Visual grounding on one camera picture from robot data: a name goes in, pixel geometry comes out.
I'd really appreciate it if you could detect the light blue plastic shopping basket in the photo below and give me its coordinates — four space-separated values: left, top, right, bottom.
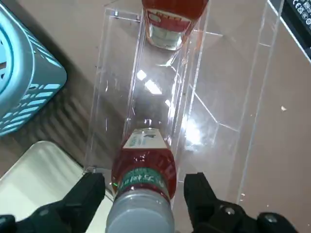
0 3 68 139

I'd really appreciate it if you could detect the cream plastic tray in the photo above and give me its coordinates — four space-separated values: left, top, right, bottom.
0 140 115 220

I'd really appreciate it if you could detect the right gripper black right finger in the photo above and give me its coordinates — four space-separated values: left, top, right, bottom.
183 172 299 233

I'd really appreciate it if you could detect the clear acrylic beverage shelf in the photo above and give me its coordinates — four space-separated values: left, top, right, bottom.
84 0 285 204

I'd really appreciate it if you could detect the amber tea bottle white cap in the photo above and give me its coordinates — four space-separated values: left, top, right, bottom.
140 0 210 51
106 128 177 233

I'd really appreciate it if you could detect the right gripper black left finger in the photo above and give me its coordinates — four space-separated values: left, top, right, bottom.
0 172 106 233

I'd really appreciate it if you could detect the black labelled power brick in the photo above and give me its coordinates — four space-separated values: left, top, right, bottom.
279 0 311 61

